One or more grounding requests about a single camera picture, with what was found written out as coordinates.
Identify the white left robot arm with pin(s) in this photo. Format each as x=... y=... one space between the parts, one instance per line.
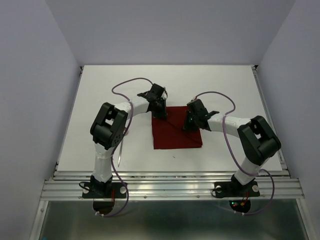
x=112 y=123

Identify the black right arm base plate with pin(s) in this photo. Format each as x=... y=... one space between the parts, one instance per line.
x=232 y=189

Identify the aluminium front frame rail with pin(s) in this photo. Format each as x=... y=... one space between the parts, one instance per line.
x=162 y=186

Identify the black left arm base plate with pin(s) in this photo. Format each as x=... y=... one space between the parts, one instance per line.
x=114 y=191

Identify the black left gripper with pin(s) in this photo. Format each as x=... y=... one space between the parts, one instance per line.
x=162 y=115

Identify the dark red cloth napkin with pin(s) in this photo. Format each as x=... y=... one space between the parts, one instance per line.
x=168 y=134

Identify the aluminium right side rail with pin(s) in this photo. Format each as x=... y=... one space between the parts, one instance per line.
x=269 y=118

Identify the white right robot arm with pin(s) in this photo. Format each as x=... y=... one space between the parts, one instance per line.
x=259 y=141

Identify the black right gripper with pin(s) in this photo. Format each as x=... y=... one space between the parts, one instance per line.
x=186 y=126

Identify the silver metal spoon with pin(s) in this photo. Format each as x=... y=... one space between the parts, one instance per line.
x=121 y=149

